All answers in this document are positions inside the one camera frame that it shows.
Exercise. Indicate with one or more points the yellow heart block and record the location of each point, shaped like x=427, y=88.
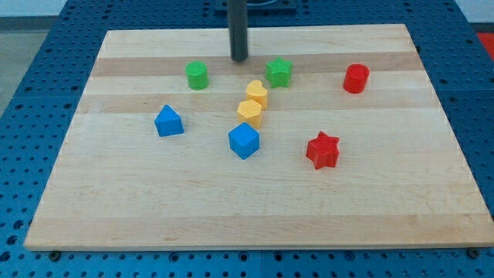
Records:
x=257, y=92

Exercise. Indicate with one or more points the blue cube block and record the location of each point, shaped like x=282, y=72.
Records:
x=244, y=140

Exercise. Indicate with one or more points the yellow hexagon block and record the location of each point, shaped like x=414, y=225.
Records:
x=250, y=112

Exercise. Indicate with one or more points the green star block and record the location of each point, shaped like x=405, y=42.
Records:
x=279, y=72

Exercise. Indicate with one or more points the red star block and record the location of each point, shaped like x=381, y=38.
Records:
x=323, y=151

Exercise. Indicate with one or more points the green cylinder block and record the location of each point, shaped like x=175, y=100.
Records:
x=197, y=75

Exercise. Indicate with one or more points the wooden board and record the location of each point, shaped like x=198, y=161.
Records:
x=401, y=179

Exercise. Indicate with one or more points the blue triangle block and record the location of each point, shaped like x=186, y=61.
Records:
x=168, y=122

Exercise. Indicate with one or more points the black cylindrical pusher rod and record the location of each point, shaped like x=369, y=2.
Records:
x=238, y=29

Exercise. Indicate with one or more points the red cylinder block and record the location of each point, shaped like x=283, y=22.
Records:
x=356, y=78

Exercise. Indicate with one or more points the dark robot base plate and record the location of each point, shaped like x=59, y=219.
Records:
x=259, y=5

